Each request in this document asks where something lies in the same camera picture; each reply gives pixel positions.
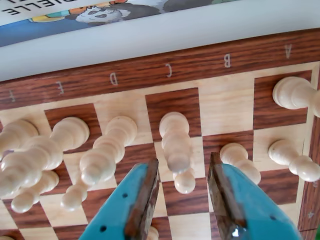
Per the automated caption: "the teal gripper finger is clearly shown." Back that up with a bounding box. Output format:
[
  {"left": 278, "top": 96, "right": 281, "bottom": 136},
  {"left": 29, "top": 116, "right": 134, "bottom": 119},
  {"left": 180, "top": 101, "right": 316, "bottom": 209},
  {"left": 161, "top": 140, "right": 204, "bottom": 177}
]
[
  {"left": 79, "top": 158, "right": 161, "bottom": 240},
  {"left": 208, "top": 151, "right": 303, "bottom": 240}
]

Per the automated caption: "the white wooden bishop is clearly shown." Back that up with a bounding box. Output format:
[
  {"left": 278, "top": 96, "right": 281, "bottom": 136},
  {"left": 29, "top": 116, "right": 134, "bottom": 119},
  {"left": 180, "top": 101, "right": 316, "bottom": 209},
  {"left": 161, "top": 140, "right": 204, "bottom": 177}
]
[
  {"left": 0, "top": 119, "right": 40, "bottom": 161},
  {"left": 159, "top": 111, "right": 195, "bottom": 175}
]

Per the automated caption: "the white wooden queen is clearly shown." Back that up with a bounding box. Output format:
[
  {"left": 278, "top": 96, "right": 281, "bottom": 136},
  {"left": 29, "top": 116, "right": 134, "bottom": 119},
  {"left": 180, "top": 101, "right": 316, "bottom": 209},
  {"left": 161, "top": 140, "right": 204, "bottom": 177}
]
[{"left": 79, "top": 115, "right": 138, "bottom": 186}]

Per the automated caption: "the white wooden king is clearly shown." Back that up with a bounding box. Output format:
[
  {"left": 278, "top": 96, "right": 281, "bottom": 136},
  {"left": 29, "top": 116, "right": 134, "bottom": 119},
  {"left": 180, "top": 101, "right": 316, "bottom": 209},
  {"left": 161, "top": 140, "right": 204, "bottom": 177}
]
[{"left": 0, "top": 116, "right": 90, "bottom": 198}]

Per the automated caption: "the wooden folding chessboard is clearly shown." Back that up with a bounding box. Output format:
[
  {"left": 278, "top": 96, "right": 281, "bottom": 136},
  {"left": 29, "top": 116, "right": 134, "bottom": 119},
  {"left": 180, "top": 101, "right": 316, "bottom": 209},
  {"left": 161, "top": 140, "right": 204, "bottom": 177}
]
[{"left": 0, "top": 27, "right": 320, "bottom": 240}]

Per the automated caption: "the white wooden rook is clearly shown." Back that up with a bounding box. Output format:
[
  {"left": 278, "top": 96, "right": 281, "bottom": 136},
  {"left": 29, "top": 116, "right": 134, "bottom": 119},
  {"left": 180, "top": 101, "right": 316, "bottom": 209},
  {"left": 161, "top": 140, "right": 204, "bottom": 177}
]
[{"left": 272, "top": 76, "right": 320, "bottom": 118}]

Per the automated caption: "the blue illustrated panda book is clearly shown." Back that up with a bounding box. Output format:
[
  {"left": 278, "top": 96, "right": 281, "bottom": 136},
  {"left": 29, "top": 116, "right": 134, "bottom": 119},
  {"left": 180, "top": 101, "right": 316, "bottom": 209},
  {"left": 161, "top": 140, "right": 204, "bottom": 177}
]
[{"left": 0, "top": 0, "right": 241, "bottom": 48}]

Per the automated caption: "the white Gabrielle Chanel book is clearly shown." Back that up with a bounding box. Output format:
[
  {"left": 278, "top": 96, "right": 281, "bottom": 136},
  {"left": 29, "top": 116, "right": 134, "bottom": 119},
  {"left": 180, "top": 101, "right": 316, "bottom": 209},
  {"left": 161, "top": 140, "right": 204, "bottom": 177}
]
[{"left": 0, "top": 0, "right": 133, "bottom": 26}]

